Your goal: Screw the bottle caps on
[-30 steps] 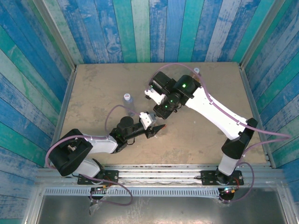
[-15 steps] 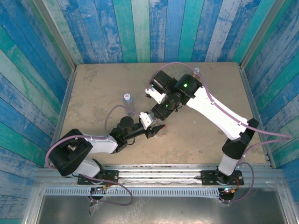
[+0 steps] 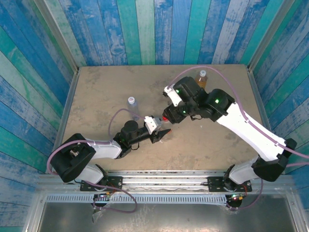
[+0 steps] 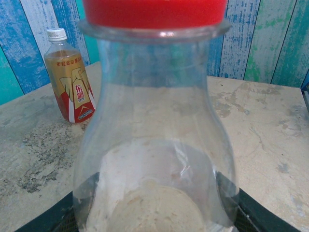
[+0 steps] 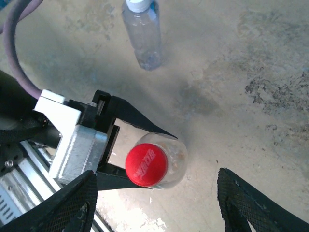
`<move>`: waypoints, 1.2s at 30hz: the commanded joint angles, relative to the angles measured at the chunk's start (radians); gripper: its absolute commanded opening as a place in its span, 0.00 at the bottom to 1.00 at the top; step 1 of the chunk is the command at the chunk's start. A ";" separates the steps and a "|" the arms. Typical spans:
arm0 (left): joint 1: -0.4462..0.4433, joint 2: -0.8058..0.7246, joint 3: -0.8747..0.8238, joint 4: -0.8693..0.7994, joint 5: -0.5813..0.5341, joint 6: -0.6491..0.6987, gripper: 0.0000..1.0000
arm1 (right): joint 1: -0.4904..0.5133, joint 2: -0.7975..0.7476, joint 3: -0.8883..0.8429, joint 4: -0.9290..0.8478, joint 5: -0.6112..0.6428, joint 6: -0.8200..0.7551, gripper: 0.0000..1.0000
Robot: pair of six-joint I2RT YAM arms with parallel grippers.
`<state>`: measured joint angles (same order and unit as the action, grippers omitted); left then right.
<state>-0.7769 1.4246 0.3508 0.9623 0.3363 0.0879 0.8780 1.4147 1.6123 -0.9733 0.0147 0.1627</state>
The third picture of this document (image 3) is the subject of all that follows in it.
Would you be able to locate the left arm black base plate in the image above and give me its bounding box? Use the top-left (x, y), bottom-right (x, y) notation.
top-left (80, 175), bottom-right (123, 192)

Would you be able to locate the aluminium corner post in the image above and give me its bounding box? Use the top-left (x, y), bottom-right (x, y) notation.
top-left (32, 0), bottom-right (80, 74)
top-left (247, 0), bottom-right (296, 71)

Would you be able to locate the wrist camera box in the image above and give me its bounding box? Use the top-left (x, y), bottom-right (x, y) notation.
top-left (163, 86), bottom-right (184, 107)
top-left (143, 116), bottom-right (163, 135)

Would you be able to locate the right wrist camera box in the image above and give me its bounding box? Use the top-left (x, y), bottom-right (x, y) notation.
top-left (163, 86), bottom-right (184, 107)

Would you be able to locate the amber tea bottle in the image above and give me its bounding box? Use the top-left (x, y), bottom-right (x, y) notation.
top-left (195, 75), bottom-right (208, 89)

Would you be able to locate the steel sheet panel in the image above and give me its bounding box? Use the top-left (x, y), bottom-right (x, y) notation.
top-left (37, 202), bottom-right (298, 228)

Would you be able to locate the controller board with LEDs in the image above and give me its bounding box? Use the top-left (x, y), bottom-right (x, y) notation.
top-left (92, 192), bottom-right (114, 210)
top-left (225, 192), bottom-right (247, 209)

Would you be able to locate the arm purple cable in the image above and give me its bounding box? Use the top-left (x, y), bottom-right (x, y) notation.
top-left (169, 65), bottom-right (309, 211)
top-left (47, 108), bottom-right (148, 214)

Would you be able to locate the clear plastic bottle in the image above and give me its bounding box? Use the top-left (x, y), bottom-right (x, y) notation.
top-left (127, 102), bottom-right (140, 121)

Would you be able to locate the aluminium rail frame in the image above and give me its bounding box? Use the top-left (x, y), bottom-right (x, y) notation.
top-left (36, 170), bottom-right (297, 194)

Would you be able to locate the slotted grey cable duct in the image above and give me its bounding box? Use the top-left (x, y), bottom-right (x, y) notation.
top-left (45, 194), bottom-right (229, 205)

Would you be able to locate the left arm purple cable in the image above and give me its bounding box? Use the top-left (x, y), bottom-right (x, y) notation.
top-left (47, 108), bottom-right (148, 214)

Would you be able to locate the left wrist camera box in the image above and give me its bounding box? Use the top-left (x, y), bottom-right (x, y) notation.
top-left (143, 116), bottom-right (163, 135)

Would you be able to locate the aluminium table side rail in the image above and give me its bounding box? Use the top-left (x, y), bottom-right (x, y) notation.
top-left (246, 66), bottom-right (286, 174)
top-left (45, 71), bottom-right (80, 174)

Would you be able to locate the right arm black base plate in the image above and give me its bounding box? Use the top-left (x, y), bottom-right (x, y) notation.
top-left (207, 176), bottom-right (253, 193)

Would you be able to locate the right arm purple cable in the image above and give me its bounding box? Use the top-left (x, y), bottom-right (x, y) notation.
top-left (169, 65), bottom-right (309, 211)

